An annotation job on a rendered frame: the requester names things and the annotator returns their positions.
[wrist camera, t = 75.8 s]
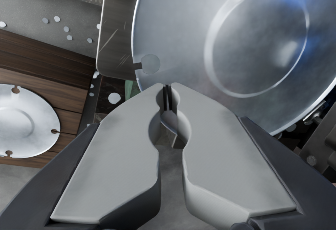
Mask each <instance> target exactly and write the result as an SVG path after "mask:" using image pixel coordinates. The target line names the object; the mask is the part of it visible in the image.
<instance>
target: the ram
mask: <svg viewBox="0 0 336 230"><path fill-rule="evenodd" d="M325 144H326V145H327V146H328V147H330V148H331V149H332V150H334V152H333V153H332V154H331V155H330V157H329V158H328V160H327V164H328V165H329V166H330V167H332V168H333V169H334V170H335V171H336V125H335V126H334V127H333V129H332V130H331V131H330V133H329V134H328V135H327V137H326V138H325Z"/></svg>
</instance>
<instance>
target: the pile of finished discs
mask: <svg viewBox="0 0 336 230"><path fill-rule="evenodd" d="M12 88H15V85H11V84H0V157H4V156H6V157H7V156H8V154H6V151H12V152H13V154H12V155H10V157H13V159H23V158H30V157H34V156H38V155H40V154H42V153H44V152H46V151H48V150H49V149H50V148H51V147H52V146H53V145H54V144H55V143H56V142H57V140H58V138H59V136H60V133H57V134H53V133H52V132H51V131H52V130H53V129H55V130H57V131H58V132H61V123H60V119H59V117H58V114H57V113H56V111H55V110H54V108H53V107H52V106H51V105H50V104H49V103H48V102H47V101H46V100H45V99H44V98H42V97H41V96H40V95H38V94H36V93H35V92H33V91H30V90H28V89H26V88H23V87H20V86H18V89H19V90H20V93H18V94H16V93H13V92H12Z"/></svg>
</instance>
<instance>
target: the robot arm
mask: <svg viewBox="0 0 336 230"><path fill-rule="evenodd" d="M167 99H168V103H169V111H172V112H173V113H174V114H175V115H176V116H177V135H178V137H179V138H180V139H181V140H182V141H183V142H184V143H185V145H186V146H185V148H184V149H183V160H182V184H183V191H184V198H185V205H186V208H187V210H188V211H189V213H190V214H192V215H193V216H195V217H196V218H198V219H200V220H202V221H203V222H205V223H207V224H209V225H211V226H212V227H214V228H216V229H217V230H336V187H335V186H334V185H333V184H332V183H331V182H330V181H329V180H328V179H327V178H325V177H324V176H323V175H322V174H321V173H320V172H319V171H317V170H316V169H315V168H314V167H313V166H311V165H310V164H309V163H308V162H306V161H305V160H304V159H302V158H301V157H300V156H298V155H297V154H296V153H294V152H293V151H292V150H290V149H289V148H288V147H286V146H285V145H284V144H282V143H281V142H280V141H278V140H277V139H276V138H274V137H273V136H272V135H270V134H269V133H268V132H266V131H265V130H264V129H262V128H261V127H260V126H258V125H257V124H256V123H254V122H253V121H252V120H250V119H249V118H248V117H246V116H245V117H238V116H237V115H235V114H234V113H233V112H232V111H230V110H229V109H228V108H226V107H225V106H223V105H222V104H220V103H219V102H217V101H215V100H214V99H212V98H210V97H208V96H206V95H203V94H201V93H199V92H197V91H195V90H193V89H191V88H188V87H186V86H184V85H182V84H180V83H177V82H175V83H172V84H168V85H166V84H161V83H157V84H155V85H153V86H151V87H150V88H148V89H146V90H145V91H143V92H141V93H139V94H138V95H136V96H134V97H133V98H131V99H129V100H127V101H126V102H124V103H123V104H121V105H120V106H119V107H117V108H116V109H115V110H113V111H112V112H111V113H110V114H109V115H108V116H107V117H106V118H105V119H103V120H102V121H101V122H100V123H92V124H91V125H89V126H88V127H87V128H86V129H85V130H84V131H83V132H82V133H81V134H80V135H78V136H77V137H76V138H75V139H74V140H73V141H72V142H71V143H70V144H69V145H67V146H66V147H65V148H64V149H63V150H62V151H61V152H60V153H59V154H58V155H57V156H55V157H54V158H53V159H52V160H51V161H50V162H49V163H48V164H47V165H46V166H44V167H43V168H42V169H41V170H40V171H39V172H38V173H37V174H36V175H35V176H34V177H33V178H32V179H31V180H30V181H29V182H28V183H27V184H26V185H25V186H24V187H23V188H22V189H21V190H20V191H19V192H18V193H17V194H16V195H15V196H14V198H13V199H12V200H11V201H10V202H9V203H8V205H7V206H6V207H5V208H4V209H3V211H2V212H1V213H0V230H137V229H139V228H140V227H142V226H143V225H144V224H146V223H147V222H149V221H150V220H152V219H153V218H154V217H156V216H157V215H158V213H159V211H160V209H161V195H162V179H161V167H160V155H159V151H158V150H157V149H156V147H155V145H156V143H157V142H158V140H159V139H160V138H161V136H162V128H161V116H162V114H163V113H164V112H165V111H167Z"/></svg>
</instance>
